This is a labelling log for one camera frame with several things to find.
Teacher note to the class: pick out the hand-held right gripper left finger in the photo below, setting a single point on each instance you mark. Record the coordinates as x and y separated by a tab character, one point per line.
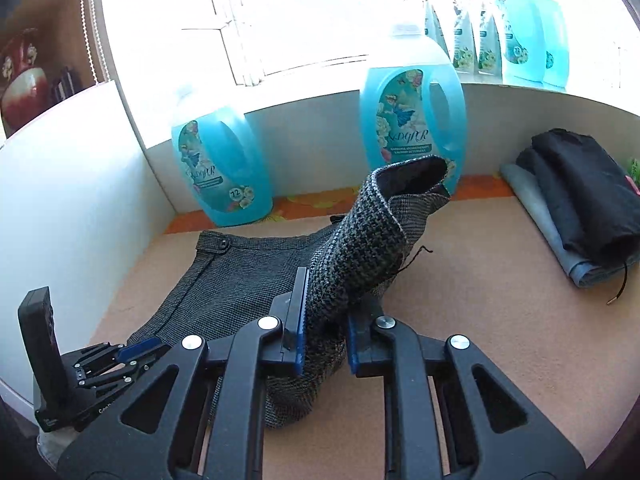
299	310

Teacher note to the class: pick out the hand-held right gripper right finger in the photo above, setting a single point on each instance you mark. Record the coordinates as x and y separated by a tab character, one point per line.
353	345

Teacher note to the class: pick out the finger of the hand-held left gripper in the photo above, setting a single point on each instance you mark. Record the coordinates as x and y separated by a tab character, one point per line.
120	377
142	350

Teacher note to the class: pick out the grey tweed pants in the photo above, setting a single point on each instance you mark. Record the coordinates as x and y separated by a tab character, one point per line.
240	280

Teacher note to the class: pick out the beige mat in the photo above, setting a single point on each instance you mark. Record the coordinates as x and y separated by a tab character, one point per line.
490	300

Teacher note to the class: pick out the large blue detergent bottle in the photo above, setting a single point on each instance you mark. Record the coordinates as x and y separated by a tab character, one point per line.
520	35
220	160
556	45
400	125

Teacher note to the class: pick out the folded grey-blue cloth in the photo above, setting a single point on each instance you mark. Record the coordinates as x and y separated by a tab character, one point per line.
545	220

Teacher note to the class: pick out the red floral vase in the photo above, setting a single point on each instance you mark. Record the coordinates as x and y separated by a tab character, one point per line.
22	85

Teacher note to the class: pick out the dark books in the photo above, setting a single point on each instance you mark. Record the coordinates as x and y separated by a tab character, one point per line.
65	85

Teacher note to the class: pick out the folded black garment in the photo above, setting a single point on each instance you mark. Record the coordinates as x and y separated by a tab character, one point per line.
585	195

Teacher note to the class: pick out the floral detergent refill pouch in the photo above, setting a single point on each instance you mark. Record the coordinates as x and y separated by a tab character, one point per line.
465	40
435	25
489	45

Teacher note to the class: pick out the green plant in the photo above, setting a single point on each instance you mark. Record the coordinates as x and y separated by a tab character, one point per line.
634	167

